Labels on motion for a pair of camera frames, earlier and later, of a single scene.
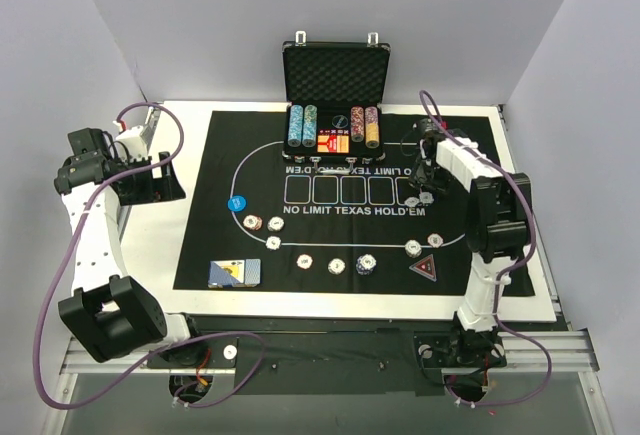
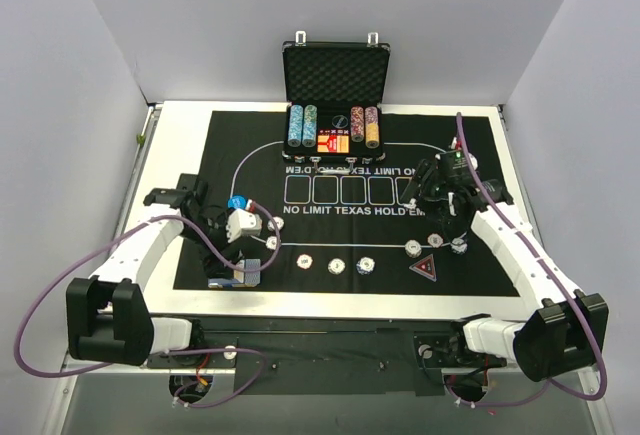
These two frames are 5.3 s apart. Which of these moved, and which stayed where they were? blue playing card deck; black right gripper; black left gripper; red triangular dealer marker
Moved: black left gripper; black right gripper
Stayed: red triangular dealer marker; blue playing card deck
